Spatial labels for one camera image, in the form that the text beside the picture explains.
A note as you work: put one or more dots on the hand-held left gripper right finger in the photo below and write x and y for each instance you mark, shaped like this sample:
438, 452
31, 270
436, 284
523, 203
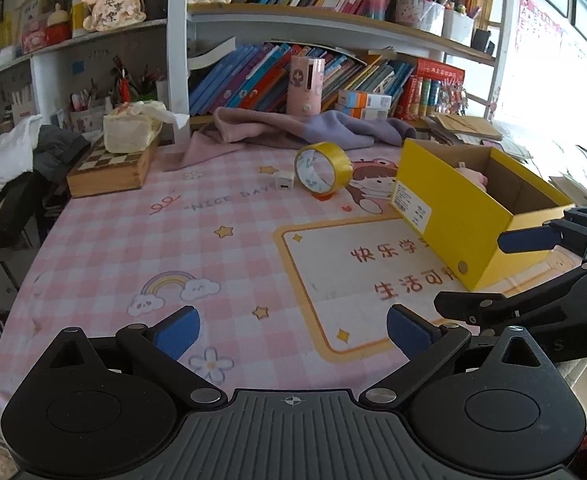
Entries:
408, 332

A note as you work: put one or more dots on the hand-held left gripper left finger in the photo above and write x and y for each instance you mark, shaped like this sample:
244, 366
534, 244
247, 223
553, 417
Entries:
176, 332

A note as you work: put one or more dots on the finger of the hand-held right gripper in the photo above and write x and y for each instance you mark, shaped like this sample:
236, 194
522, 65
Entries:
523, 240
548, 305

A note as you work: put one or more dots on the yellow cardboard box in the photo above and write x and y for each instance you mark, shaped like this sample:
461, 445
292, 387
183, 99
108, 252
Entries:
453, 210

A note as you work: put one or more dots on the pink plush toy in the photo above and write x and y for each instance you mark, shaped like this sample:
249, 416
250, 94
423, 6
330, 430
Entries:
471, 175

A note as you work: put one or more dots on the white charger plug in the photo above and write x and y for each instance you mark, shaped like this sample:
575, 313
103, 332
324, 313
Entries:
284, 181

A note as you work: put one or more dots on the pink checkered tablecloth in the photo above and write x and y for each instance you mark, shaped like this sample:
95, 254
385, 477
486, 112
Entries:
173, 240

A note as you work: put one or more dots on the stack of brown papers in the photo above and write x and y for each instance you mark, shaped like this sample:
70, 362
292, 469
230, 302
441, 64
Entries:
466, 127

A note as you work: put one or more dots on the wooden chess box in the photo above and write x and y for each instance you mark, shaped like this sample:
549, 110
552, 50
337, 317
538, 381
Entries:
108, 170

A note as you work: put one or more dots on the red boxed book set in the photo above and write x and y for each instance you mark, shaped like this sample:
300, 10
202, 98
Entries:
431, 90

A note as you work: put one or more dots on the yellow tape roll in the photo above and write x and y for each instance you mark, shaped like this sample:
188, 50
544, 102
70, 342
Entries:
323, 167

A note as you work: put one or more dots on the black cup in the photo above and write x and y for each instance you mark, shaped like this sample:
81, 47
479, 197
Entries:
481, 40

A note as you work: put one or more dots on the cream tissue pack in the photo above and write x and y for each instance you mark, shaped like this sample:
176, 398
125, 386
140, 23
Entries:
128, 130

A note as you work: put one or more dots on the dark grey jacket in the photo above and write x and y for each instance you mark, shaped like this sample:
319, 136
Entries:
58, 150

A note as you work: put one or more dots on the white pen holder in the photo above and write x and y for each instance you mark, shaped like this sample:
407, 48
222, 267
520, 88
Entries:
416, 12
458, 27

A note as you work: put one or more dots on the purple pink cloth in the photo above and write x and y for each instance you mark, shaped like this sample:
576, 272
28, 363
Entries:
298, 132

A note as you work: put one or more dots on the pot of brushes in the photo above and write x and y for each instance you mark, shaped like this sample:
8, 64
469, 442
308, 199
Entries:
133, 85

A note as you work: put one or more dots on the white shirt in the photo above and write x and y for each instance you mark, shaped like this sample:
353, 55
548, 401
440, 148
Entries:
3, 150

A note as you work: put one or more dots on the pink cylindrical device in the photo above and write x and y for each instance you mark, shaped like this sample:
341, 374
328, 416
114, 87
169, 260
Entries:
306, 87

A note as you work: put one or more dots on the row of leaning books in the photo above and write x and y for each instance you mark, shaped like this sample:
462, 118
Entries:
273, 75

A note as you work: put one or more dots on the white bookshelf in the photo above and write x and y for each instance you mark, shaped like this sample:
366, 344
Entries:
283, 22

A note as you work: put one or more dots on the red box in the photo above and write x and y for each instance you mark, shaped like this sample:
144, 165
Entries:
43, 36

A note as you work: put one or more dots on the alphabet wall poster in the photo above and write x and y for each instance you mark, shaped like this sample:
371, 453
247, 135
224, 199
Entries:
538, 30

